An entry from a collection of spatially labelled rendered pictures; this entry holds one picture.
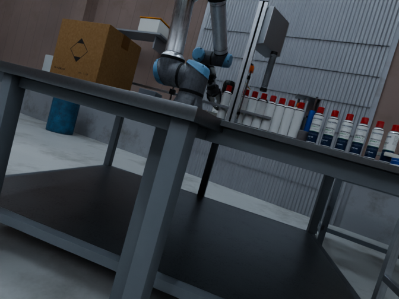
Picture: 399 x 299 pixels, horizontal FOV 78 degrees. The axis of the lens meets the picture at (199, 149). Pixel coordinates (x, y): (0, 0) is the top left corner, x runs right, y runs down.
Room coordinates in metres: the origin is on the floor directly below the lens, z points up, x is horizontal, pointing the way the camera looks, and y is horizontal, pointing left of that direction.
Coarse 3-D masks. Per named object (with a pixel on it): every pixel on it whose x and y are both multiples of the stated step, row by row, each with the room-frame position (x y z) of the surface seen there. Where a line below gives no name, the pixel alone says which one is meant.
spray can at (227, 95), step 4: (228, 88) 1.46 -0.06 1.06; (224, 92) 1.46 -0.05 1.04; (228, 92) 1.46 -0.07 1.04; (224, 96) 1.46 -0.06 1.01; (228, 96) 1.46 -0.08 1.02; (224, 100) 1.45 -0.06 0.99; (228, 100) 1.46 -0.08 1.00; (224, 104) 1.45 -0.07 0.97; (228, 104) 1.46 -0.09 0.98; (220, 108) 1.46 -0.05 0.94; (224, 108) 1.45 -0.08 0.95; (220, 112) 1.45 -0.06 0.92; (224, 112) 1.46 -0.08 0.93; (220, 116) 1.45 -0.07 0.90; (224, 116) 1.46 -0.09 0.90
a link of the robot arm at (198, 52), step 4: (196, 48) 1.40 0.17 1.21; (200, 48) 1.39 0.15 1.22; (192, 52) 1.41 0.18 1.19; (196, 52) 1.40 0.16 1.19; (200, 52) 1.39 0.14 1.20; (204, 52) 1.39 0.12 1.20; (208, 52) 1.40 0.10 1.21; (192, 56) 1.41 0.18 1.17; (196, 56) 1.40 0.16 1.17; (200, 56) 1.39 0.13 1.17; (204, 56) 1.40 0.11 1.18; (208, 56) 1.39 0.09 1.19; (196, 60) 1.40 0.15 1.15; (200, 60) 1.40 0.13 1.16; (204, 60) 1.41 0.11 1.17; (208, 60) 1.40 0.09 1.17; (204, 64) 1.47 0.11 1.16; (208, 64) 1.42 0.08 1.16
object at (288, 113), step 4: (292, 100) 1.39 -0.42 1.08; (288, 104) 1.41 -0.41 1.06; (292, 104) 1.39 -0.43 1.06; (288, 108) 1.39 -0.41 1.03; (292, 108) 1.38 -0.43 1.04; (284, 112) 1.40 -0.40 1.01; (288, 112) 1.38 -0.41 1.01; (292, 112) 1.39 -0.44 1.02; (284, 116) 1.39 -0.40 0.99; (288, 116) 1.38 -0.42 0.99; (292, 116) 1.39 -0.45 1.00; (284, 120) 1.39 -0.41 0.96; (288, 120) 1.38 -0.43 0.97; (280, 124) 1.41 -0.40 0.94; (284, 124) 1.38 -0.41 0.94; (288, 124) 1.38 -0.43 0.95; (280, 128) 1.40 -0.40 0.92; (284, 128) 1.38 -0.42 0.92; (288, 128) 1.39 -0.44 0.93; (280, 132) 1.39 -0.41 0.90; (284, 132) 1.38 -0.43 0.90
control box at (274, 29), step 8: (272, 8) 1.28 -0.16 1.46; (264, 16) 1.30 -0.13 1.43; (272, 16) 1.28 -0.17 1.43; (280, 16) 1.32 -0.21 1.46; (264, 24) 1.29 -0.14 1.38; (272, 24) 1.29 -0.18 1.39; (280, 24) 1.33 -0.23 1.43; (288, 24) 1.38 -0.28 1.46; (264, 32) 1.28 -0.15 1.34; (272, 32) 1.30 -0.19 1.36; (280, 32) 1.35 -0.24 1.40; (264, 40) 1.27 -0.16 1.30; (272, 40) 1.31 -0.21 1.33; (280, 40) 1.36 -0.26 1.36; (256, 48) 1.35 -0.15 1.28; (264, 48) 1.32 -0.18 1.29; (272, 48) 1.33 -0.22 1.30; (280, 48) 1.38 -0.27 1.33; (264, 56) 1.44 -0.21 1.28
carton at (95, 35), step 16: (64, 32) 1.20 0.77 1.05; (80, 32) 1.16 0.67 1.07; (96, 32) 1.13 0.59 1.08; (112, 32) 1.13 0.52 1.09; (64, 48) 1.19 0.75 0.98; (80, 48) 1.16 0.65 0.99; (96, 48) 1.12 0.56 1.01; (112, 48) 1.15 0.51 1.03; (128, 48) 1.24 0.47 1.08; (64, 64) 1.18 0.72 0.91; (80, 64) 1.15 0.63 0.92; (96, 64) 1.11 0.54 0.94; (112, 64) 1.17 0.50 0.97; (128, 64) 1.27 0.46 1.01; (96, 80) 1.11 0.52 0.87; (112, 80) 1.20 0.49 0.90; (128, 80) 1.30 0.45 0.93
